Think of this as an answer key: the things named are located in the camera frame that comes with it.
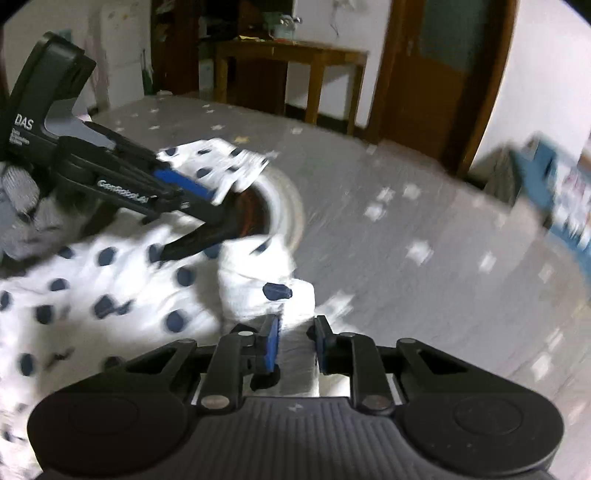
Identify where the butterfly print sofa cover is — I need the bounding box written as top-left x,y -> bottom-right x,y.
549,137 -> 591,252

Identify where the brown wooden door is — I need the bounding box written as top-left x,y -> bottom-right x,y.
368,0 -> 517,177

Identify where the green broom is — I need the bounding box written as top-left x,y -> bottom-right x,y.
140,47 -> 156,96

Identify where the blue sofa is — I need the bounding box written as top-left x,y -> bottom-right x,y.
484,133 -> 591,261

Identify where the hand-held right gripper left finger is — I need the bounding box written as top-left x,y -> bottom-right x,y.
124,315 -> 282,411

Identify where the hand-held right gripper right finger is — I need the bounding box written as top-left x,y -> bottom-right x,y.
307,316 -> 466,411

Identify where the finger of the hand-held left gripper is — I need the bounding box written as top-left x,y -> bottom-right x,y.
161,203 -> 237,265
60,131 -> 223,206

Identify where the round white-rimmed table stove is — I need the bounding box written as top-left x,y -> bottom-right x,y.
225,174 -> 306,259

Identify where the wooden side table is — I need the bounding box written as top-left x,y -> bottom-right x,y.
213,38 -> 369,137

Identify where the grey star tablecloth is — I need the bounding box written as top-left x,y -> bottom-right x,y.
0,95 -> 591,480

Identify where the dark wooden shelf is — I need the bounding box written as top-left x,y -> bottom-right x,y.
150,0 -> 242,101

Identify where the white polka dot garment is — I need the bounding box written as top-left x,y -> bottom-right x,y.
0,137 -> 324,480

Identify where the person's left hand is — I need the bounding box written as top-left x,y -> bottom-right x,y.
0,162 -> 43,261

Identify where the white refrigerator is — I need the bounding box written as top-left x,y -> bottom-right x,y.
93,0 -> 149,110

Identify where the teal small appliance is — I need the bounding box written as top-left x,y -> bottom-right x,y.
271,13 -> 300,41

